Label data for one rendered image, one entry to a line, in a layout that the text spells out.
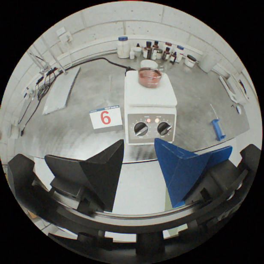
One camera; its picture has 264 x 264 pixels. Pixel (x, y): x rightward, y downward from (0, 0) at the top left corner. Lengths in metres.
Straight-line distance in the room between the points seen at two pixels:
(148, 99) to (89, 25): 0.61
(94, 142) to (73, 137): 0.09
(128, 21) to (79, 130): 0.65
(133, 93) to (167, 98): 0.08
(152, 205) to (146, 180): 0.10
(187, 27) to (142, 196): 0.93
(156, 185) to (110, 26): 0.79
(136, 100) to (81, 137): 0.21
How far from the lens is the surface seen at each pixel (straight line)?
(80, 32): 0.70
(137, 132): 0.18
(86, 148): 0.28
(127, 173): 0.25
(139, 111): 0.19
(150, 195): 0.28
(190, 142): 0.31
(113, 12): 0.65
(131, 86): 0.21
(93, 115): 0.26
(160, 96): 0.20
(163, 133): 0.20
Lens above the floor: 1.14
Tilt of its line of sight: 77 degrees down
